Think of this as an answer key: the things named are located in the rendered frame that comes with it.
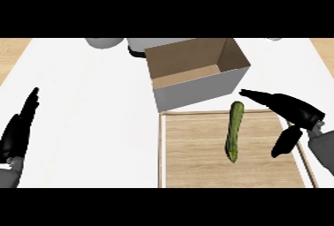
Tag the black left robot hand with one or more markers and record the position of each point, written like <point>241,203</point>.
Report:
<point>16,132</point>

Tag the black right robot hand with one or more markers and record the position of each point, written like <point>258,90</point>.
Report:
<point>295,110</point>

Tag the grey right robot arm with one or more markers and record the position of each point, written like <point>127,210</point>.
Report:
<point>322,144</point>

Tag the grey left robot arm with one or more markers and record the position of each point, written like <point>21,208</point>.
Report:
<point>9,173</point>

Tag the long green squash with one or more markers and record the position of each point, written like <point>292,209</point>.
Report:
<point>235,132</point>

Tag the wooden tray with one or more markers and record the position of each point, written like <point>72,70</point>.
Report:
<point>235,153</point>

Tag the open cardboard box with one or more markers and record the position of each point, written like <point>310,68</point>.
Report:
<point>195,73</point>

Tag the small pale grey object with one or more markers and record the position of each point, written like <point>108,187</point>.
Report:
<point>275,39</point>

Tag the pale grey round container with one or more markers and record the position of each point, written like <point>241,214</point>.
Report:
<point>103,42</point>

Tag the grey appliance with black base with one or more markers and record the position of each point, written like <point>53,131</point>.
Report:
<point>145,47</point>

